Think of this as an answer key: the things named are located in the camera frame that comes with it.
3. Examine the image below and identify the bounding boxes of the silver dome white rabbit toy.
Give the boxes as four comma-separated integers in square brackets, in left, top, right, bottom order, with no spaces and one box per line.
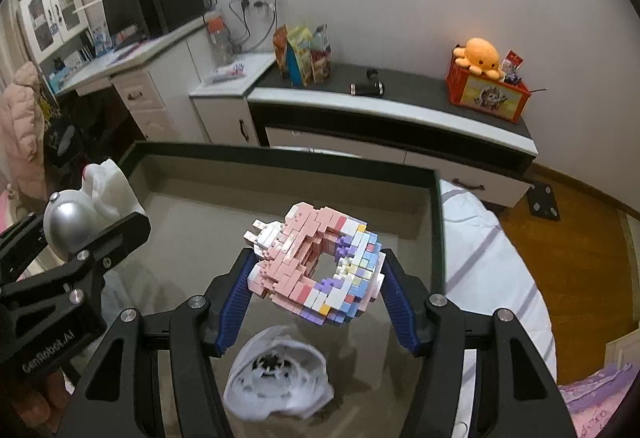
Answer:
[42,158,143,264]

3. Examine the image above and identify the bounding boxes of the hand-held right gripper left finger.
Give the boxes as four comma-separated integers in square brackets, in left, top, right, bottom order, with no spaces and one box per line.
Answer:
[72,248,258,438]

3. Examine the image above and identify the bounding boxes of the black computer monitor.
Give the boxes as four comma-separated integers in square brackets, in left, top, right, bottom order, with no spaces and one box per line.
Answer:
[101,0,151,50]

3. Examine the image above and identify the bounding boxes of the small colourful packets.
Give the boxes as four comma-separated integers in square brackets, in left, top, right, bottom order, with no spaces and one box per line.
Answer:
[209,63,248,84]

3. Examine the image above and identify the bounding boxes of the yellow snack bag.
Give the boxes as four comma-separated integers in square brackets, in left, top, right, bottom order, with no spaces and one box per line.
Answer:
[287,25,313,50]

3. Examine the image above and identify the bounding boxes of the small black toy car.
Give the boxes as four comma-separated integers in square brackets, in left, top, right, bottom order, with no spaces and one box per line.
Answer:
[350,80,385,98]

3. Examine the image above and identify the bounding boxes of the row of blue white boxes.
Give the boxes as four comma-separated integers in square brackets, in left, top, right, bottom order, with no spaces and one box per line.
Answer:
[50,20,113,86]

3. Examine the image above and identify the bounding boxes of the red snack bag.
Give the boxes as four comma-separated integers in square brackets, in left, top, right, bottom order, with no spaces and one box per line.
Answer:
[310,23,333,84]

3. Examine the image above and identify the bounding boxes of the red printed storage box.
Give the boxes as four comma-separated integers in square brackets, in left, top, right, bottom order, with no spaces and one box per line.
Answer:
[445,55,532,124]

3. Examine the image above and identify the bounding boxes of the white low cabinet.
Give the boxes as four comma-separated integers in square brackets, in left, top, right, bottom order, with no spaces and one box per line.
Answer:
[189,50,278,146]

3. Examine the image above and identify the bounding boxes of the black office chair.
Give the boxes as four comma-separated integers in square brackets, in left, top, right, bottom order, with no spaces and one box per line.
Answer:
[40,90,136,169]

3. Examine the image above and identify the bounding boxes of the clear bottle orange cap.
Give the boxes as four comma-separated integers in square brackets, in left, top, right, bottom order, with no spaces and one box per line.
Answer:
[206,13,236,64]

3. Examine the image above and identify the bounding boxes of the orange snack bag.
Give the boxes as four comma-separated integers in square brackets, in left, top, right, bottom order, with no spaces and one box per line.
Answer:
[272,24,292,79]

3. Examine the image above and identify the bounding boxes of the pink building block donut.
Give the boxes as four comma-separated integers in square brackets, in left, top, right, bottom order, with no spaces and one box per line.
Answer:
[243,202,387,326]

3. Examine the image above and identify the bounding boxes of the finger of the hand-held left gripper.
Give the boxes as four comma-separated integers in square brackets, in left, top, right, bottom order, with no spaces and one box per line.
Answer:
[0,212,152,311]
[0,213,51,280]

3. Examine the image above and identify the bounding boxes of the red white packet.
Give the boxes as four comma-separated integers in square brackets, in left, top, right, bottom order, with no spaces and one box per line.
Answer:
[500,50,526,84]

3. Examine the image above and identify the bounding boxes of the grey power cable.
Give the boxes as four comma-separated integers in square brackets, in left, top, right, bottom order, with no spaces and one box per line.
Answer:
[245,3,279,54]

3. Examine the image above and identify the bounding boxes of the blue snack box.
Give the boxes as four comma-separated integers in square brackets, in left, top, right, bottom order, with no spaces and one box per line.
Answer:
[285,43,312,86]

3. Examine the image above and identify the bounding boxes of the white desk with drawers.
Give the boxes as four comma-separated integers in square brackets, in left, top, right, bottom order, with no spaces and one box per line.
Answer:
[50,18,211,144]

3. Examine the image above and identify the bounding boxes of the dark rimmed grey tray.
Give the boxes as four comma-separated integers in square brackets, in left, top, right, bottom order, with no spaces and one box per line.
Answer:
[102,141,446,438]

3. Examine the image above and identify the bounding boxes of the black top white cabinet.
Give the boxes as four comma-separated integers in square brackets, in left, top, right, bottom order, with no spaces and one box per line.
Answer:
[247,60,538,209]

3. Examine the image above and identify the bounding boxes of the pink printed blanket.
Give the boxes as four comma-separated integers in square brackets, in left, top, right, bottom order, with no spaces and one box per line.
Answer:
[557,363,636,438]

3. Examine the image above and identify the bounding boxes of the orange octopus plush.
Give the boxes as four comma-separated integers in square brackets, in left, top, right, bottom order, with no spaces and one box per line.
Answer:
[452,37,502,80]

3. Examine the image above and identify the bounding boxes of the pink puffer jacket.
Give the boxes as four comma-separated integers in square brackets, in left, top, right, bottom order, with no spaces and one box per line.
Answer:
[0,62,48,201]

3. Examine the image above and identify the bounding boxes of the black power cable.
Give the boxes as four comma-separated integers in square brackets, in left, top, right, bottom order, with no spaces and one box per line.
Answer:
[229,0,251,51]

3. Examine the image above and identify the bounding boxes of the white plastic cup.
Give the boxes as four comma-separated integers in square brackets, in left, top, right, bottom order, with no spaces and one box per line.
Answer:
[223,325,335,420]

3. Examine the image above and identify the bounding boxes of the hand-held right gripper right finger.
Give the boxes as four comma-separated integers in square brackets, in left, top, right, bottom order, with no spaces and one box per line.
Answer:
[382,248,566,438]

